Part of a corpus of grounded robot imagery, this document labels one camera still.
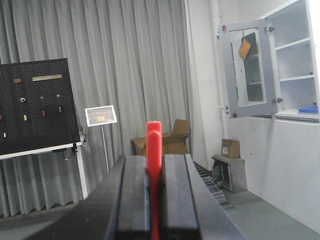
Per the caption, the white wall cabinet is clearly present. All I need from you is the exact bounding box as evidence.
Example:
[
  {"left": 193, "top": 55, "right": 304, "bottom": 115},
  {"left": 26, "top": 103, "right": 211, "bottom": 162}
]
[{"left": 224, "top": 0, "right": 320, "bottom": 235}]

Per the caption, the open cabinet glass door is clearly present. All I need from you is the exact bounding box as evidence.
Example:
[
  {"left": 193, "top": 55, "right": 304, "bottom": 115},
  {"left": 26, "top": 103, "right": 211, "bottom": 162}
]
[{"left": 219, "top": 19, "right": 278, "bottom": 119}]

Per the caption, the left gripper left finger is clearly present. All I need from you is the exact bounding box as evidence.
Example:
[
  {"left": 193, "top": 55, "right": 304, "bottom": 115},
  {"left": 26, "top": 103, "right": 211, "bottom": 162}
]
[{"left": 105, "top": 155, "right": 152, "bottom": 240}]

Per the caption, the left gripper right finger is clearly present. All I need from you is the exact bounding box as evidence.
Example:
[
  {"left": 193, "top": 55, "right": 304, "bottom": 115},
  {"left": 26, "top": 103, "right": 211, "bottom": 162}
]
[{"left": 159, "top": 154, "right": 246, "bottom": 240}]

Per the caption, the black pegboard workstation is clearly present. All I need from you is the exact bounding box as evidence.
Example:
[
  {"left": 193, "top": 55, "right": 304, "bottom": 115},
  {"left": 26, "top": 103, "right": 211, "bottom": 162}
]
[{"left": 0, "top": 57, "right": 89, "bottom": 201}]

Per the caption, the blue plastic tray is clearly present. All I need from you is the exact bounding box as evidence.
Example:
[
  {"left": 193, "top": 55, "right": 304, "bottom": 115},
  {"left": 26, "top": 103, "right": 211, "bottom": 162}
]
[{"left": 297, "top": 105, "right": 319, "bottom": 114}]

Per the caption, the large open cardboard box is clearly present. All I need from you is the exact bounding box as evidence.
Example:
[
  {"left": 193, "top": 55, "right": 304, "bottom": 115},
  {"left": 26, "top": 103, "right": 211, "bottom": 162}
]
[{"left": 131, "top": 119, "right": 190, "bottom": 156}]

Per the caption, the red plastic spoon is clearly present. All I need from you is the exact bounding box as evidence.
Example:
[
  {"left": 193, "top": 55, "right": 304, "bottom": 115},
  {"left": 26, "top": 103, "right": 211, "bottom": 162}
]
[{"left": 146, "top": 121, "right": 162, "bottom": 240}]

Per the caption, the white vertical pipe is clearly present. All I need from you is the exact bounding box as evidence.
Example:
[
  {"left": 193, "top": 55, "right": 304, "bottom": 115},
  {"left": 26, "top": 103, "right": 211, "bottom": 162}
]
[{"left": 209, "top": 0, "right": 228, "bottom": 139}]

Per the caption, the small cardboard box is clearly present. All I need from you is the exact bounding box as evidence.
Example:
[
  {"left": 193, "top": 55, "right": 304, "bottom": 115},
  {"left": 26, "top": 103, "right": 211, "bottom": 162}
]
[{"left": 221, "top": 139, "right": 240, "bottom": 159}]

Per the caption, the sign on stand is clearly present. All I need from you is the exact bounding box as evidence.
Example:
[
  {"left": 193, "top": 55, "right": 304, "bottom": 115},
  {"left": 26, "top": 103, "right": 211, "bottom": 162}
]
[{"left": 84, "top": 105, "right": 118, "bottom": 173}]

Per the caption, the grey curtain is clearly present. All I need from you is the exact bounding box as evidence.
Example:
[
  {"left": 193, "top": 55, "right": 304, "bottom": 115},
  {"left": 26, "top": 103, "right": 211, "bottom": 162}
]
[{"left": 0, "top": 0, "right": 198, "bottom": 218}]

